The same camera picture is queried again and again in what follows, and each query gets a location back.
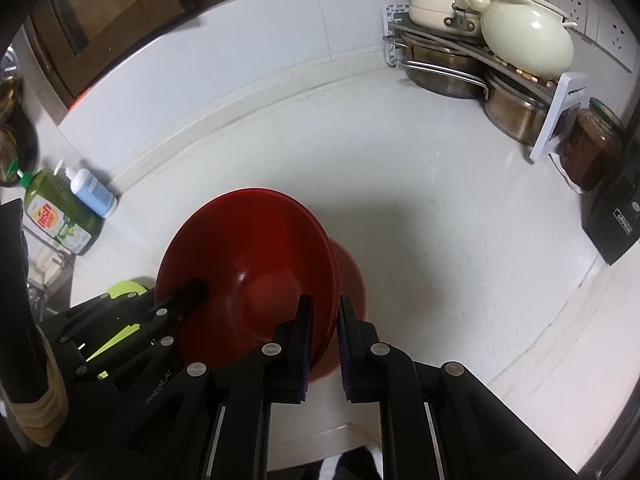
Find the brown framed window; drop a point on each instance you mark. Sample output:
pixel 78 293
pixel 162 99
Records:
pixel 100 10

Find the small steel pot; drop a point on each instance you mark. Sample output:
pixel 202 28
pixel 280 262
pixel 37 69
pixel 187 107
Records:
pixel 515 110

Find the person's left hand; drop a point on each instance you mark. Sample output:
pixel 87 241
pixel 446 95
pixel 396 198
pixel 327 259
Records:
pixel 52 395

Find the green dish soap bottle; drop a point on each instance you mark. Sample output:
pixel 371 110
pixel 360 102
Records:
pixel 55 215

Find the black knife block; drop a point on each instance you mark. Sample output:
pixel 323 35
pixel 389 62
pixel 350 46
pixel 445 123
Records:
pixel 615 230

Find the green plate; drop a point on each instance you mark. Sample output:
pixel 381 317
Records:
pixel 125 290

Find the glass jar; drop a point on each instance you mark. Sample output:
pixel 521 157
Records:
pixel 590 150

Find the red bowl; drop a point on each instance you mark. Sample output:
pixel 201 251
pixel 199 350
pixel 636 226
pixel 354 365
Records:
pixel 250 250

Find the white blue pump bottle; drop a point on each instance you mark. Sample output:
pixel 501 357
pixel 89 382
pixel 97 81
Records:
pixel 92 192

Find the grey white pot rack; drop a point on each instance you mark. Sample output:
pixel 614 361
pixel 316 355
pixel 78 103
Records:
pixel 560 120

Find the black round pan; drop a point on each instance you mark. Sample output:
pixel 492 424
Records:
pixel 27 155

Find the steel sink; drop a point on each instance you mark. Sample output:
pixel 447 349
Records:
pixel 55 280

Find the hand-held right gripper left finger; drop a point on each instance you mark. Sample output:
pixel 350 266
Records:
pixel 305 345

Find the cream ceramic kettle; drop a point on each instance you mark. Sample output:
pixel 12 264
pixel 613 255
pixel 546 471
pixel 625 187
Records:
pixel 525 35

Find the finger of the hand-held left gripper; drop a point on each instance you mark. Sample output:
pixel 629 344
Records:
pixel 185 297
pixel 150 352

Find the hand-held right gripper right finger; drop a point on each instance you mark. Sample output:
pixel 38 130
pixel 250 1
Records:
pixel 345 345

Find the white plastic trivet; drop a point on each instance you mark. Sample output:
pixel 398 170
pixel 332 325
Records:
pixel 395 15

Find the large steel pot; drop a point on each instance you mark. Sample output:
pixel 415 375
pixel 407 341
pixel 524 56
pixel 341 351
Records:
pixel 440 75

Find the white wall socket panel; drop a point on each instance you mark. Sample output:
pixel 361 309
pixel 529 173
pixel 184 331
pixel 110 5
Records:
pixel 612 27

